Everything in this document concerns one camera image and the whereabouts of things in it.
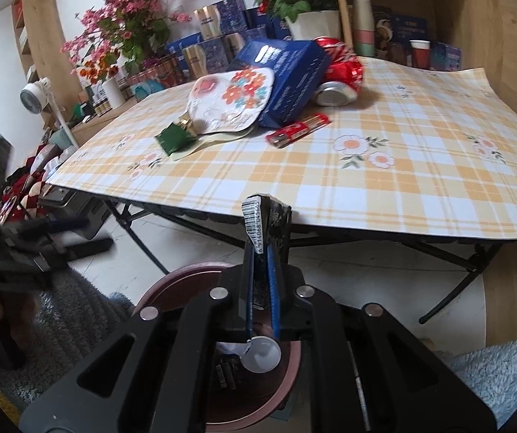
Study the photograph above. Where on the floral white plastic bag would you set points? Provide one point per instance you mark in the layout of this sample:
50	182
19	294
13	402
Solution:
229	102

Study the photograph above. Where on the white flower pot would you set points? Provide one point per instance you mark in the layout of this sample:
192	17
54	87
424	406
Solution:
311	25

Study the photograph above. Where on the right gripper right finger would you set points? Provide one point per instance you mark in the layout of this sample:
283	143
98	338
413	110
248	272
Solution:
367	372

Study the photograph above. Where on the red white cup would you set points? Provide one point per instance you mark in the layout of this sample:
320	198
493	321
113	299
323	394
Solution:
420	53

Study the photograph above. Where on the folding table frame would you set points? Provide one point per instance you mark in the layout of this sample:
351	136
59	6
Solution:
471	254

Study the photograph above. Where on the pink blossom plant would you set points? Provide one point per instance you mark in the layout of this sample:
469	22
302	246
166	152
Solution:
133	30

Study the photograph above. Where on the red lighter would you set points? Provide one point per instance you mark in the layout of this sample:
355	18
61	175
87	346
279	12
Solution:
297	130

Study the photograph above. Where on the person's hand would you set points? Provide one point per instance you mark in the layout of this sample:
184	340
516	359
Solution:
17	317

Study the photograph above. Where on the green gold tea packet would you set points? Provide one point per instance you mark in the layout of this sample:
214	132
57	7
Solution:
177	136

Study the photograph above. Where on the blue gold gift box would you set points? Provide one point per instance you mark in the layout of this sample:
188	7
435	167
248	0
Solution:
206	57
235	42
222	18

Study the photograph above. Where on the white desk fan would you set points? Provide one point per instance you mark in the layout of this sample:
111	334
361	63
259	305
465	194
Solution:
36	96

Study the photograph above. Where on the yellow plaid tablecloth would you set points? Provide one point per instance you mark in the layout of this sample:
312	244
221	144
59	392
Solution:
425	152

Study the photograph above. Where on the blue coffee box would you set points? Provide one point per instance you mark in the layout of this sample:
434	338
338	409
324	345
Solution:
298	68

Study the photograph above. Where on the woven flower basket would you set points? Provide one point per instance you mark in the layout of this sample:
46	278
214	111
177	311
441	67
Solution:
165	75

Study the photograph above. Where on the maroon trash bin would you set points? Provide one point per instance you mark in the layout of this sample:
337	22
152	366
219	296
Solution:
237	398

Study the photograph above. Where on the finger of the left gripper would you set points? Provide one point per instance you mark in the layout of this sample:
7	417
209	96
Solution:
30	256

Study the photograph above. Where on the blue box on shelf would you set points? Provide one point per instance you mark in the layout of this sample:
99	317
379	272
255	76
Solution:
445	57

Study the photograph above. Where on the crushed red soda can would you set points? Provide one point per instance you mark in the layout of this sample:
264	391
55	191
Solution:
342	82

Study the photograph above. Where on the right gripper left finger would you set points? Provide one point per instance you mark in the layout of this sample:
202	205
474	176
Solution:
150	374

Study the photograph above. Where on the grey fluffy cushion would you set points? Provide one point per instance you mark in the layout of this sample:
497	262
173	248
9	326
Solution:
491	373

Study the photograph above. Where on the stack of paper cups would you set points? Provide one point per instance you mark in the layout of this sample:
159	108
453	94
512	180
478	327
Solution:
363	28

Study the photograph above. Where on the white slim vase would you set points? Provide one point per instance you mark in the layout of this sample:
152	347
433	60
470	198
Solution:
113	93

